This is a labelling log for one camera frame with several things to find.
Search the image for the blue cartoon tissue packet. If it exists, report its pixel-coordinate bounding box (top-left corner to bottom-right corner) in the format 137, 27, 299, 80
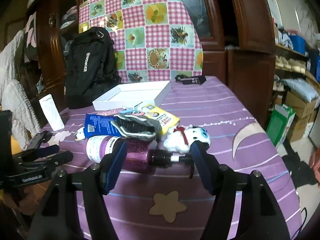
84, 114, 121, 138

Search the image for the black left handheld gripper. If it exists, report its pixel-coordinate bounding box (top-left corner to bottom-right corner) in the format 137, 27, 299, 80
1, 111, 73, 190

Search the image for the yellow tissue packet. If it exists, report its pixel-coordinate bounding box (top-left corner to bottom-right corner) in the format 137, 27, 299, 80
142, 104, 180, 139

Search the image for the pink checkered picture cloth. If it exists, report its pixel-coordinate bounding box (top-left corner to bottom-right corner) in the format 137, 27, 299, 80
79, 0, 203, 83

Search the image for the pink glitter pouch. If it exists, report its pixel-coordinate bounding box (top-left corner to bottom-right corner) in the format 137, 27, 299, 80
97, 108, 124, 116

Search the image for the black strap buckle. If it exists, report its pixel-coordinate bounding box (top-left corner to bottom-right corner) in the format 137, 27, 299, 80
175, 75, 207, 85

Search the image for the black Wenger backpack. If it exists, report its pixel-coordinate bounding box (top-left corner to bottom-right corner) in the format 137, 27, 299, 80
65, 27, 121, 109

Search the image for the white knitted garment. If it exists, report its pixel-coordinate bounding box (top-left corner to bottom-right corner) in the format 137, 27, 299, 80
1, 30, 41, 149

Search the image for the purple glitter pump bottle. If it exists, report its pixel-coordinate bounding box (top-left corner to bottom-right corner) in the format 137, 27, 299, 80
85, 135, 195, 178

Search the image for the white cylindrical tube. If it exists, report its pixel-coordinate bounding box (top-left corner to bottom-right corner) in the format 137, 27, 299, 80
39, 94, 65, 131

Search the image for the white plush toy dog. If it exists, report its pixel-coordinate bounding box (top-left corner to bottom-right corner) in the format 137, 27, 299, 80
163, 126, 211, 154

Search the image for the white shallow cardboard box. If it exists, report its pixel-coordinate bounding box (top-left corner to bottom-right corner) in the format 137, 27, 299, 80
92, 81, 171, 111

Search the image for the purple striped bed sheet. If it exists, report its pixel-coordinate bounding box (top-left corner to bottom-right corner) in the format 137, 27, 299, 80
49, 76, 302, 239

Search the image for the green cardboard box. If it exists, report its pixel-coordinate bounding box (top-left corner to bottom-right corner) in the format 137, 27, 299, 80
266, 104, 296, 148

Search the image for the grey plaid slipper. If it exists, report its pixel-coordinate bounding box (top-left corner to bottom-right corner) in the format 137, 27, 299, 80
111, 114, 162, 141

